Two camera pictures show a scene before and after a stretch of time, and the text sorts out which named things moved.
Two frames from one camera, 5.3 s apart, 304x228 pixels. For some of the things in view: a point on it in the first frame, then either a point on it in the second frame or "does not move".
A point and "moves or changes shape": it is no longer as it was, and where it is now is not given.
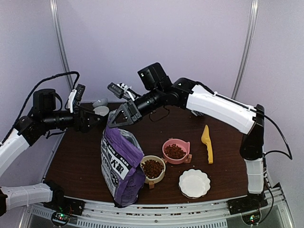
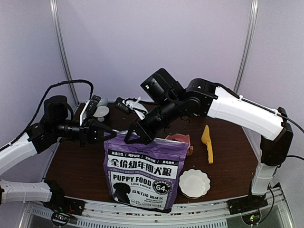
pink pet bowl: [175, 151] → [180, 137]
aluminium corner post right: [251, 33] does not move
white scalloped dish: [194, 183] does not move
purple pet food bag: [122, 164] moves or changes shape
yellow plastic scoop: [205, 138] does not move
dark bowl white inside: [102, 110] does not move
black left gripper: [86, 112] → [89, 132]
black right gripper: [130, 118] → [143, 137]
